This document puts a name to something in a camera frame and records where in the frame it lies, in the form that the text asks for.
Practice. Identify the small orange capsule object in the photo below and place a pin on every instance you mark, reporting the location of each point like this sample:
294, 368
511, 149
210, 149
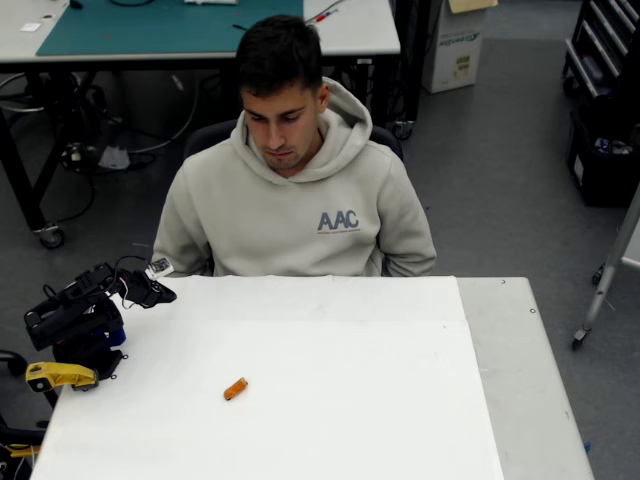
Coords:
236, 389

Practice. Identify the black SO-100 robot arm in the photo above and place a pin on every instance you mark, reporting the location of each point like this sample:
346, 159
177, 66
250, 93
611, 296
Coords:
70, 315

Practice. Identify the white rag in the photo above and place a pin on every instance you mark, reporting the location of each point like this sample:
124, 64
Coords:
114, 159

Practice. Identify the man in beige hoodie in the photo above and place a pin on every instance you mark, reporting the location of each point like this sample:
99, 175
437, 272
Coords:
280, 210

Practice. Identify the black chair armrest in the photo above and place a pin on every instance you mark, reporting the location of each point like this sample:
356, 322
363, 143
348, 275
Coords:
10, 359

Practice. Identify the black power adapter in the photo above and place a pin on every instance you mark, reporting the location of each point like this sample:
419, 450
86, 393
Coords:
75, 152

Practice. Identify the black office chair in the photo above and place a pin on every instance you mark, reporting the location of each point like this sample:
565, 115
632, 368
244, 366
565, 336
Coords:
205, 137

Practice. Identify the black yellow bar clamp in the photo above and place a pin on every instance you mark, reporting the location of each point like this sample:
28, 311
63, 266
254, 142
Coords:
20, 436

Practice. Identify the green cutting mat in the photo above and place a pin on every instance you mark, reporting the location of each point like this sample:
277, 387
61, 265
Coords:
165, 27

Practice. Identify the small white paper slip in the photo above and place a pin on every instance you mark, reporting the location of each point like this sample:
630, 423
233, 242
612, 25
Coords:
30, 27

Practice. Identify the flat white object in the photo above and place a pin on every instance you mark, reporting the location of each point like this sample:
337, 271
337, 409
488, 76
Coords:
210, 1

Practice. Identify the white cardboard box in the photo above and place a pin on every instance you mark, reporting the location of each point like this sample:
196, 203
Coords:
452, 55

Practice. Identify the grey metal stand with casters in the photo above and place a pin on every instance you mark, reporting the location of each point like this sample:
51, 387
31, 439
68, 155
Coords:
600, 295

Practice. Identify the black storage bin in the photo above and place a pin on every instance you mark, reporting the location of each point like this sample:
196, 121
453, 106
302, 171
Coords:
605, 180

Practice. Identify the black tool cart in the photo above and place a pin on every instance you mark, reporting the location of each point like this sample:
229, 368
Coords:
600, 45

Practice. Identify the white wrist camera board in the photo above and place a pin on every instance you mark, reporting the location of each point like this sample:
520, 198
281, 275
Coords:
160, 267

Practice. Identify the workbench with black frame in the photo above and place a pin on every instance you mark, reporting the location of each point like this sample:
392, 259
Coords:
150, 63

